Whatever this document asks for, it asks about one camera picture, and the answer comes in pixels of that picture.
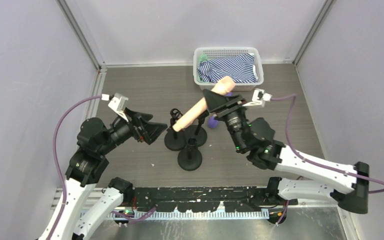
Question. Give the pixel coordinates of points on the green cloth item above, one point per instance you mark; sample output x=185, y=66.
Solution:
x=203, y=57

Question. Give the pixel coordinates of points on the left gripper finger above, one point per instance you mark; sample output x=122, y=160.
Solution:
x=140, y=116
x=150, y=131

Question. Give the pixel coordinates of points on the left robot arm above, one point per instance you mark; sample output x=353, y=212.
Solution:
x=85, y=169

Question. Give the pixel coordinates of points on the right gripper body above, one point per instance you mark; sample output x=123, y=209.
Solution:
x=225, y=107

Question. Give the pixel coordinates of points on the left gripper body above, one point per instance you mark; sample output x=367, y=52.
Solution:
x=137, y=127

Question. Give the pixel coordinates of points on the black stand middle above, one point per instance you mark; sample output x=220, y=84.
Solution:
x=196, y=131

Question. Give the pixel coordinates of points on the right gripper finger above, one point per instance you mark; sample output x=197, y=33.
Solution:
x=215, y=102
x=234, y=100

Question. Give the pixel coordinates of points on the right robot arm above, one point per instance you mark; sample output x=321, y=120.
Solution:
x=342, y=184

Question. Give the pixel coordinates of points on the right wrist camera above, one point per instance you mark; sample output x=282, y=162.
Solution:
x=259, y=98

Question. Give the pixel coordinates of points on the black stand left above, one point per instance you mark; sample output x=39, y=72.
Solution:
x=174, y=140

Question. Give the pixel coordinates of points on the black stand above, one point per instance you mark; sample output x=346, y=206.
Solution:
x=190, y=158
x=174, y=140
x=196, y=131

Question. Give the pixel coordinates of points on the purple microphone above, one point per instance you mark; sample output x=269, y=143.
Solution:
x=212, y=122

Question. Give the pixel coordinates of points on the white plastic basket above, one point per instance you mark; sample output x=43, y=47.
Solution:
x=217, y=52

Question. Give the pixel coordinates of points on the peach microphone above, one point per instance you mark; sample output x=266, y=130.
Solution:
x=222, y=87

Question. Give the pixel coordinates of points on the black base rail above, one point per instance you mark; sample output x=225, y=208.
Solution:
x=87, y=206

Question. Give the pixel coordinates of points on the black stand front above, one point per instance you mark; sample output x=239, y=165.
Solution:
x=190, y=158

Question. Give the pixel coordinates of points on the blue striped cloth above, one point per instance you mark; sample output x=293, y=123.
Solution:
x=241, y=68

